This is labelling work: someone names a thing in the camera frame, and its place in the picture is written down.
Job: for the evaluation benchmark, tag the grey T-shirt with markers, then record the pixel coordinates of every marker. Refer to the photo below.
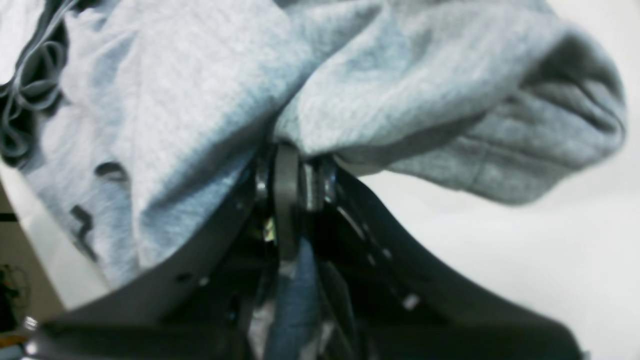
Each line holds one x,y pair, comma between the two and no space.
132,120

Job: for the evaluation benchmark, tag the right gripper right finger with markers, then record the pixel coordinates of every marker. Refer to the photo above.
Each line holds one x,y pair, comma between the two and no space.
407,303

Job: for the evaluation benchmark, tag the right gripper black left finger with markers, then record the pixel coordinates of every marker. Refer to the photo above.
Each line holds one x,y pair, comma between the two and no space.
196,305

